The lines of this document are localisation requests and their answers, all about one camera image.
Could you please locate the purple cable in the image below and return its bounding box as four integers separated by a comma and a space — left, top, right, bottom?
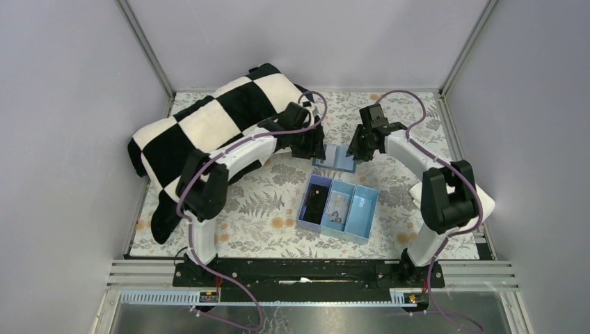
175, 90, 329, 331
375, 89, 485, 333

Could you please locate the teal leather card holder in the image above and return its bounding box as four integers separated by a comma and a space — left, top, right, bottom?
312, 144, 356, 173

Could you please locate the aluminium frame rail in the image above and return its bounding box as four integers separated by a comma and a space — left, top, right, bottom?
107, 260, 519, 292

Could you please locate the light blue right box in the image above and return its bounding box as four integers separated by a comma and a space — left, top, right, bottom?
343, 185, 379, 245

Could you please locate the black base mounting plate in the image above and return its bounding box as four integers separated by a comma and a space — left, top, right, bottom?
173, 258, 427, 303

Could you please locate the light blue box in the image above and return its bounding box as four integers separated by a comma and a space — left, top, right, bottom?
343, 185, 379, 245
321, 180, 356, 239

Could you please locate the floral patterned table mat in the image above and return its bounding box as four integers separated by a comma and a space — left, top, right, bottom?
214, 92, 450, 259

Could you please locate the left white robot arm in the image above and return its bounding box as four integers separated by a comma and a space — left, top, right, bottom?
177, 102, 325, 265

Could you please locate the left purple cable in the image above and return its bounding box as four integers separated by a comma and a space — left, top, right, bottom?
175, 90, 329, 331

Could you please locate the light blue middle box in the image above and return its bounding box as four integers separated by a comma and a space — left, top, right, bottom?
321, 180, 356, 239

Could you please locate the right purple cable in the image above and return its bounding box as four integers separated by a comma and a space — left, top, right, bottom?
375, 89, 485, 333

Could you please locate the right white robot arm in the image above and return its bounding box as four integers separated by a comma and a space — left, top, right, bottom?
347, 104, 485, 286

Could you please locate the black white checkered blanket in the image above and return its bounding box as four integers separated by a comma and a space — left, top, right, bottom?
127, 63, 304, 244

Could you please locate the black card in box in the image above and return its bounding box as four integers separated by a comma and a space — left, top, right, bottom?
303, 184, 328, 224

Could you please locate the VIP card in box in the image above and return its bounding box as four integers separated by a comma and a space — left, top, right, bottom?
328, 209, 347, 225

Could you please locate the white folded towel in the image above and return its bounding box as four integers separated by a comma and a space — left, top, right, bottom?
409, 182, 495, 222

